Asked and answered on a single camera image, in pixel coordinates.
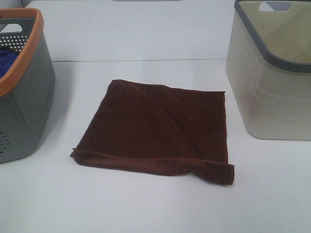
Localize brown towel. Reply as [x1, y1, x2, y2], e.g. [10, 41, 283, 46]
[71, 80, 235, 185]

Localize beige basket grey rim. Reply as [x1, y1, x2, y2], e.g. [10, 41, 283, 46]
[226, 0, 311, 140]

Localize grey perforated basket orange rim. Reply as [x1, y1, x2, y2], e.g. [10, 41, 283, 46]
[0, 8, 55, 163]

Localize blue cloth in basket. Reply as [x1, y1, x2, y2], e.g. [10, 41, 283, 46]
[0, 50, 17, 78]

